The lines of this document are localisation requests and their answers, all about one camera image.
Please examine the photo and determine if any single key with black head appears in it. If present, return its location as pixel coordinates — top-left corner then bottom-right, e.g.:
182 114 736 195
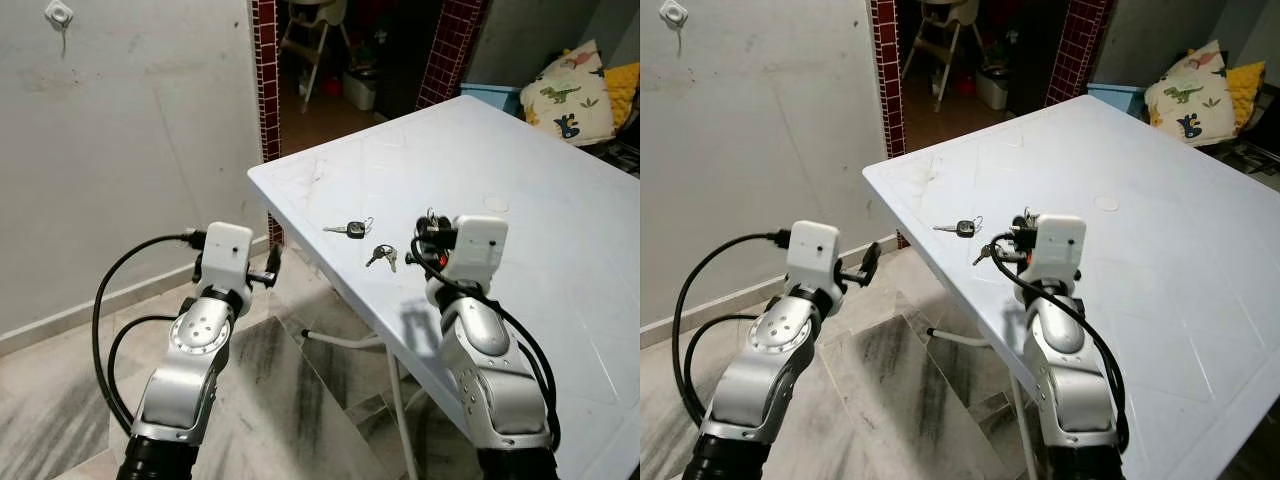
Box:
931 215 985 239
322 216 375 240

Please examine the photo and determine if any white plastic table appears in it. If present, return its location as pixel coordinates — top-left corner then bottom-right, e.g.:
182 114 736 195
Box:
861 94 1280 480
246 94 641 480

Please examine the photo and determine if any white floor container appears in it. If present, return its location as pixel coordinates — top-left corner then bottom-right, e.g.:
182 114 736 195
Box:
342 67 380 112
975 67 1011 112

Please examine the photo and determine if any light blue box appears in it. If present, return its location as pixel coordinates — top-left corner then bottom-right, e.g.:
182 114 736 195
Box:
459 82 528 118
1086 82 1149 118

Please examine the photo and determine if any white table leg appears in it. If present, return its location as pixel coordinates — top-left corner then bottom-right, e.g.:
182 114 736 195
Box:
925 326 1039 480
298 328 423 480

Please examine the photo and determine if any narrow red tiled pillar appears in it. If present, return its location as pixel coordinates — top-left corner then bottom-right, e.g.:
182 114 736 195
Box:
249 0 285 251
868 0 909 251

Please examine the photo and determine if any wide red tiled pillar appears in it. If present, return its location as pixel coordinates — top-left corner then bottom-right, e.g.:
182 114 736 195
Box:
1044 0 1116 109
416 0 489 110

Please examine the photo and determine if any dinosaur print pillow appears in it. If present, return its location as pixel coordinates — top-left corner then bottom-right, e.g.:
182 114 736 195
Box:
519 39 617 149
1143 39 1241 149

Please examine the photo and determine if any wooden high chair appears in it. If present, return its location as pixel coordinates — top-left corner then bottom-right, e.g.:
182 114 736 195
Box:
277 0 353 113
900 0 983 113

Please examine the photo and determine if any yellow pillow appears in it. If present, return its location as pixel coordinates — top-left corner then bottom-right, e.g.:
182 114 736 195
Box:
1226 61 1267 132
602 61 641 132

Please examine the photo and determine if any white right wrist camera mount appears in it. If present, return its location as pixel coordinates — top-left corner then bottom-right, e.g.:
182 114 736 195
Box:
443 214 509 288
1028 213 1088 288

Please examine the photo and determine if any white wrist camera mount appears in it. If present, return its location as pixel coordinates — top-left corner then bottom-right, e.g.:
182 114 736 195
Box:
1028 213 1088 288
784 220 842 292
200 222 254 292
443 214 509 288

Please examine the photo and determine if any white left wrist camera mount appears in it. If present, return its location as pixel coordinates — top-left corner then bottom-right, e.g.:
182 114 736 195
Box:
200 222 254 292
784 220 842 292

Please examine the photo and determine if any long black left arm cable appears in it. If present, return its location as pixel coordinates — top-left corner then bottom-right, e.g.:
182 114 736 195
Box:
91 230 207 433
671 230 789 431

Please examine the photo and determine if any short black left arm cable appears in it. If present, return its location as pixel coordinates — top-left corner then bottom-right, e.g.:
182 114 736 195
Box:
106 314 179 426
686 316 759 426

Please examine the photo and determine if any white wall hook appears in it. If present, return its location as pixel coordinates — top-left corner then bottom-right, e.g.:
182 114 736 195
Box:
44 0 77 58
659 0 692 58

